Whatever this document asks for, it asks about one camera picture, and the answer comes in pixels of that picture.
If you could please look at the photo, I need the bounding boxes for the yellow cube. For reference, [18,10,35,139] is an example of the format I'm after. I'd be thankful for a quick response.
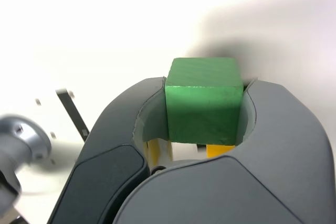
[143,139,236,164]

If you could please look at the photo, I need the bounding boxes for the black tape strip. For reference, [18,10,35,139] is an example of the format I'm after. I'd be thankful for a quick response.
[55,89,90,143]

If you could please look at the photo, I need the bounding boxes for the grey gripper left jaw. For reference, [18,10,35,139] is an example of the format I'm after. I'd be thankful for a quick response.
[48,76,168,224]

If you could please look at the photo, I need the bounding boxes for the green cube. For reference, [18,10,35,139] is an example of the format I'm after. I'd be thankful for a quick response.
[164,57,244,146]

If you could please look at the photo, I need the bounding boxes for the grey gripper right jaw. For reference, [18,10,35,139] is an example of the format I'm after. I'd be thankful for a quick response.
[112,78,334,224]

